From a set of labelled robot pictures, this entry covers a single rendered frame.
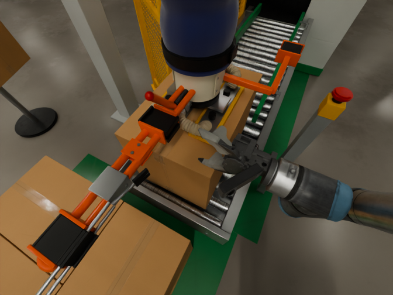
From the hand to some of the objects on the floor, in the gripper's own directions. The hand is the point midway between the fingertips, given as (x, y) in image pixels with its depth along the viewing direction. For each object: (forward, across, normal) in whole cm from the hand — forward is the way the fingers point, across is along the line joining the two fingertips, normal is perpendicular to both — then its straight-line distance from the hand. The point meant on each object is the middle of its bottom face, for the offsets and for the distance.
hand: (196, 147), depth 50 cm
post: (-36, -109, -49) cm, 124 cm away
